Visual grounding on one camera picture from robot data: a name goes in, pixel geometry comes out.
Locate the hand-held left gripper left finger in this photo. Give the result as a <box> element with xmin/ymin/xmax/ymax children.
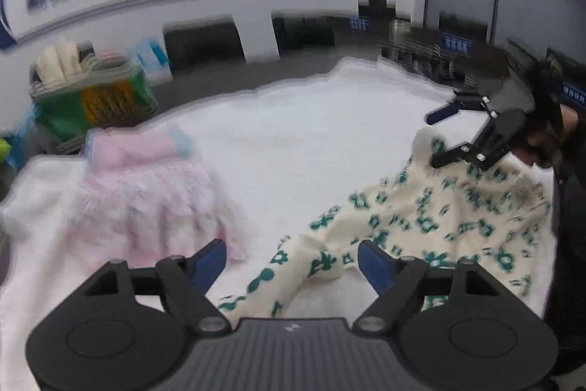
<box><xmin>64</xmin><ymin>238</ymin><xmax>231</xmax><ymax>337</ymax></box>

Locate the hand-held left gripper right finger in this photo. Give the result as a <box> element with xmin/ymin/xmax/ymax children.
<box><xmin>352</xmin><ymin>239</ymin><xmax>521</xmax><ymax>337</ymax></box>

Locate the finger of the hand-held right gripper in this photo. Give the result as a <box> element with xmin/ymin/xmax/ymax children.
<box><xmin>425</xmin><ymin>92</ymin><xmax>505</xmax><ymax>127</ymax></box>
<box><xmin>430</xmin><ymin>111</ymin><xmax>527</xmax><ymax>172</ymax></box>

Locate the cream garment with green flowers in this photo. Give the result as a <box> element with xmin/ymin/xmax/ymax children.
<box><xmin>217</xmin><ymin>130</ymin><xmax>555</xmax><ymax>318</ymax></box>

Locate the person's right hand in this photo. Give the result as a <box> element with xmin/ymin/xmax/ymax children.
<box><xmin>514</xmin><ymin>106</ymin><xmax>586</xmax><ymax>168</ymax></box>

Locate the pink floral ruffled garment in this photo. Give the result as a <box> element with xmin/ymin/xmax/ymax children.
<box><xmin>75</xmin><ymin>157</ymin><xmax>248</xmax><ymax>263</ymax></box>

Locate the pink garment with blue trim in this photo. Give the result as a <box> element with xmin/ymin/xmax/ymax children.
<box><xmin>85</xmin><ymin>125</ymin><xmax>197</xmax><ymax>172</ymax></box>

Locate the white towel blanket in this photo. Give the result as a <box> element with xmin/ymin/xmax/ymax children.
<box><xmin>0</xmin><ymin>56</ymin><xmax>555</xmax><ymax>328</ymax></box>

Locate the black office chair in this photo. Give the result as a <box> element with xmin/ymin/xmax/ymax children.
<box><xmin>164</xmin><ymin>18</ymin><xmax>245</xmax><ymax>73</ymax></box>
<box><xmin>272</xmin><ymin>15</ymin><xmax>337</xmax><ymax>50</ymax></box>

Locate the cream cloth in bag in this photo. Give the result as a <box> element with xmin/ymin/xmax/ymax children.
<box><xmin>37</xmin><ymin>43</ymin><xmax>83</xmax><ymax>82</ymax></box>

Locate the green bag with blue handles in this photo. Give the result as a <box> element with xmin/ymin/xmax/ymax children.
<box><xmin>9</xmin><ymin>38</ymin><xmax>172</xmax><ymax>156</ymax></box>

